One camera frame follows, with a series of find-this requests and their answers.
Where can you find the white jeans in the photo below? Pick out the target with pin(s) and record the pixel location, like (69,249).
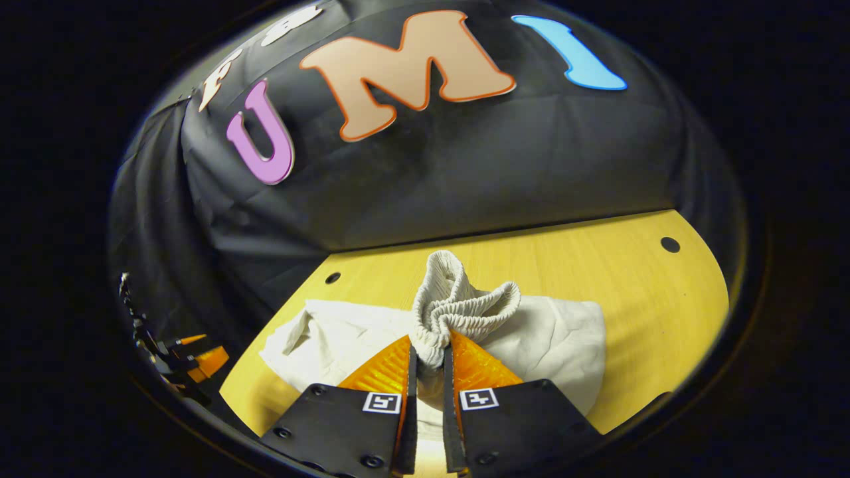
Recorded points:
(551,338)

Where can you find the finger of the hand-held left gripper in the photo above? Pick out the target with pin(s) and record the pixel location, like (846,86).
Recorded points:
(211,362)
(192,340)

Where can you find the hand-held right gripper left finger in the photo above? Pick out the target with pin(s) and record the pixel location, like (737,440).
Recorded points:
(332,431)

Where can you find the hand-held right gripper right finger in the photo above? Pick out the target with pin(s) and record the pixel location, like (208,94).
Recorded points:
(518,425)

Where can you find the black backdrop cloth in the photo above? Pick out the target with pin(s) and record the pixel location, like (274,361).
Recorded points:
(431,186)

